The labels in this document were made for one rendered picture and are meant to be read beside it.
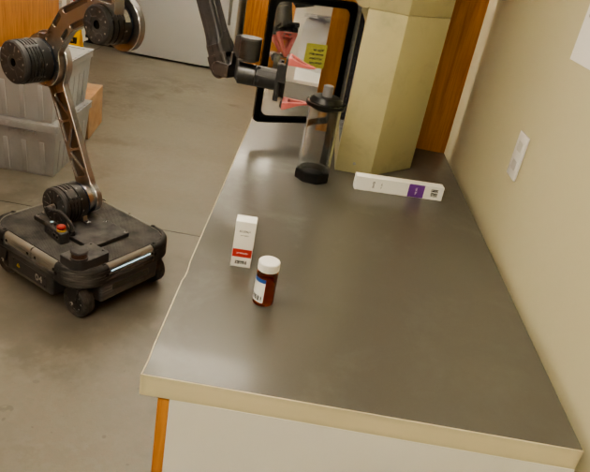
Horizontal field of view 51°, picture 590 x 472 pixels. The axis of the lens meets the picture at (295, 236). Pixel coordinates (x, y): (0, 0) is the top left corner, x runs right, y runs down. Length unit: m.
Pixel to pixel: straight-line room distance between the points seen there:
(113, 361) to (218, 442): 1.47
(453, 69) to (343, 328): 1.27
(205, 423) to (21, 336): 1.67
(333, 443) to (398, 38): 1.15
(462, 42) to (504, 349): 1.23
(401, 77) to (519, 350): 0.90
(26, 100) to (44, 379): 1.87
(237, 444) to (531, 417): 0.48
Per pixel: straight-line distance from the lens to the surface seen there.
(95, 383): 2.41
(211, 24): 1.78
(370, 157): 1.89
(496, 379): 1.18
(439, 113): 2.26
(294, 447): 1.06
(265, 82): 1.71
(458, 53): 2.22
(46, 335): 2.63
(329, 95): 1.72
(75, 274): 2.57
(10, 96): 3.87
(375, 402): 1.03
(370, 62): 1.81
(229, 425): 1.04
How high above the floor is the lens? 1.60
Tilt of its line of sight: 27 degrees down
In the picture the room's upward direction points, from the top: 11 degrees clockwise
